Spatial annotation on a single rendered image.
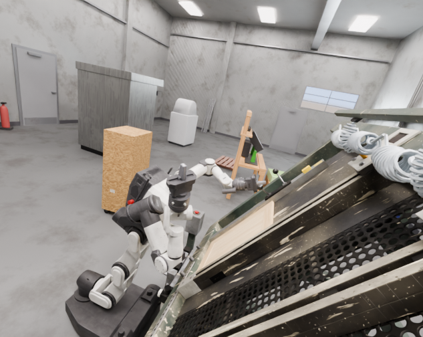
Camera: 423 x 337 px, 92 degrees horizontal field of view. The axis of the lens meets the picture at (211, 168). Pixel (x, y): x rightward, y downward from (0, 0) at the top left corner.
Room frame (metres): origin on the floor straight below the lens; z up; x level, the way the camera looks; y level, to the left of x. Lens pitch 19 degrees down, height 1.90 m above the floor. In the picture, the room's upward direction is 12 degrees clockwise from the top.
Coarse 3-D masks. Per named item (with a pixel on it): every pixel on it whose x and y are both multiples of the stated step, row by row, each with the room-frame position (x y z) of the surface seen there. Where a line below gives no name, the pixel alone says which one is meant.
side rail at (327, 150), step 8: (328, 144) 1.38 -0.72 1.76; (312, 152) 1.43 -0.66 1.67; (320, 152) 1.39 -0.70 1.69; (328, 152) 1.38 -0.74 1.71; (336, 152) 1.37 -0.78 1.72; (304, 160) 1.41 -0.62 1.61; (312, 160) 1.40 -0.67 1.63; (296, 168) 1.42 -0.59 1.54; (280, 176) 1.47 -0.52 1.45; (288, 176) 1.43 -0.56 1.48; (296, 176) 1.41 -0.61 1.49; (272, 184) 1.45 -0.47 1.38; (280, 184) 1.43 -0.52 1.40; (264, 192) 1.46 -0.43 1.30; (248, 200) 1.49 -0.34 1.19; (256, 200) 1.46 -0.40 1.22; (240, 208) 1.49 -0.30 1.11; (248, 208) 1.47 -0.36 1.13; (224, 216) 1.56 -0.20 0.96; (232, 216) 1.50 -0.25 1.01; (224, 224) 1.51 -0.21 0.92
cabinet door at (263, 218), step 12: (252, 216) 1.19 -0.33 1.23; (264, 216) 1.06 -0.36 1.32; (240, 228) 1.15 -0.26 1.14; (252, 228) 1.03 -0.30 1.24; (264, 228) 0.92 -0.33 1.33; (216, 240) 1.25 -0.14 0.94; (228, 240) 1.10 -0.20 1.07; (240, 240) 0.99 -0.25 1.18; (216, 252) 1.06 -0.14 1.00; (204, 264) 1.00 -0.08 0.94
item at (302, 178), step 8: (320, 160) 1.20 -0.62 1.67; (312, 168) 1.17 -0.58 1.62; (320, 168) 1.16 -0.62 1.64; (304, 176) 1.18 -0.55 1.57; (312, 176) 1.17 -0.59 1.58; (296, 184) 1.19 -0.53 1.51; (280, 192) 1.20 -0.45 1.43; (288, 192) 1.19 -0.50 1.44; (264, 200) 1.25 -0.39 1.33; (272, 200) 1.21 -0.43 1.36; (256, 208) 1.23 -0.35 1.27; (240, 216) 1.29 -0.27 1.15; (248, 216) 1.24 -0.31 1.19; (232, 224) 1.26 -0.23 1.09; (224, 232) 1.27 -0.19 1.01
